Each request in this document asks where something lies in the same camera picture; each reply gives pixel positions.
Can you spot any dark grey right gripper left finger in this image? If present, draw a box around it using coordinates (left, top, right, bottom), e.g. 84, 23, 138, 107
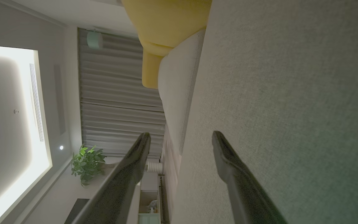
72, 132, 151, 224

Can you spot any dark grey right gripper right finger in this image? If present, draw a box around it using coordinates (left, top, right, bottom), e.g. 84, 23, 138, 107
212, 131, 288, 224

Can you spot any white cabinet with shelf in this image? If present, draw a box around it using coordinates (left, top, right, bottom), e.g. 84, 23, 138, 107
138, 173, 161, 224

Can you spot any green leafy houseplant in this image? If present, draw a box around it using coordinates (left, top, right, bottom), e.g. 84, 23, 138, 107
71, 145, 106, 187

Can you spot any white ribbed vase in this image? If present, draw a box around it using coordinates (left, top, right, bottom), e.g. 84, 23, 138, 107
146, 161, 163, 174

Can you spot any grey pleated curtain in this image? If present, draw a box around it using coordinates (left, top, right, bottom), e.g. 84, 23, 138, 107
78, 28, 167, 159

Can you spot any grey fabric sofa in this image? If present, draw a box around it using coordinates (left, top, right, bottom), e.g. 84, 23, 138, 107
158, 0, 358, 224

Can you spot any long ceiling air vent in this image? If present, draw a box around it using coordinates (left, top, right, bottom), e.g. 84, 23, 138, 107
29, 63, 45, 142

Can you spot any yellow cushion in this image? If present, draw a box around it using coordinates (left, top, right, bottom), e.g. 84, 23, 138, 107
122, 0, 212, 89

